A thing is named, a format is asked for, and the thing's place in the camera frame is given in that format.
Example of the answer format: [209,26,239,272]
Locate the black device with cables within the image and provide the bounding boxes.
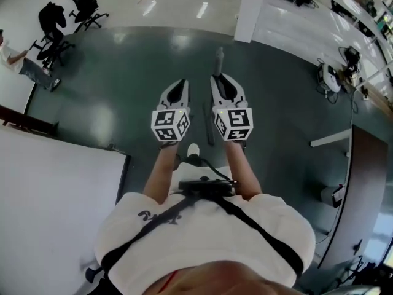
[337,45,363,78]

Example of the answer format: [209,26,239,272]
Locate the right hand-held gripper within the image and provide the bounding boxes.
[210,73,254,142]

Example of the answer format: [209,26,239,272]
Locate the person's white t-shirt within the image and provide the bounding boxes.
[93,161,317,294]

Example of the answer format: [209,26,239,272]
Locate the black office chair with jacket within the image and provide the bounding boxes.
[31,1,76,71]

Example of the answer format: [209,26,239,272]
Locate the white table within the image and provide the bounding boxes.
[0,127,131,295]

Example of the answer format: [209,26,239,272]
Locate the white machine with cables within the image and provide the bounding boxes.
[316,62,342,94]

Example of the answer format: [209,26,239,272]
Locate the black waist device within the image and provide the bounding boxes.
[178,178,233,197]

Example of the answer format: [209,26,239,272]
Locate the person's right forearm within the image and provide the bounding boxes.
[223,139,263,201]

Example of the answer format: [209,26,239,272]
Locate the white plank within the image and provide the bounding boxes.
[309,128,351,149]

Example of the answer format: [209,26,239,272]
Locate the black chest harness straps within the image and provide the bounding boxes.
[100,192,305,281]

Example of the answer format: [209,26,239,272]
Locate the dark red wooden rail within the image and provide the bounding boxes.
[0,104,60,138]

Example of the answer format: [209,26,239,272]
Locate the person's left forearm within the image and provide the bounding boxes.
[142,142,180,203]

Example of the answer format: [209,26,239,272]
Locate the dark brown desk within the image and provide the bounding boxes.
[316,124,389,269]

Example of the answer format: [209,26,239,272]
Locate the red cord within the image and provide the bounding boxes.
[158,270,179,292]

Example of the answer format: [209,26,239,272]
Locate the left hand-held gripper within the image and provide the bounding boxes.
[150,78,193,143]

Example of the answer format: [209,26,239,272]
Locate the black tripod stand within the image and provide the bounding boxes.
[336,255,393,295]

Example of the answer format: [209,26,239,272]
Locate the dark metal bar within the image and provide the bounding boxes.
[203,102,215,146]

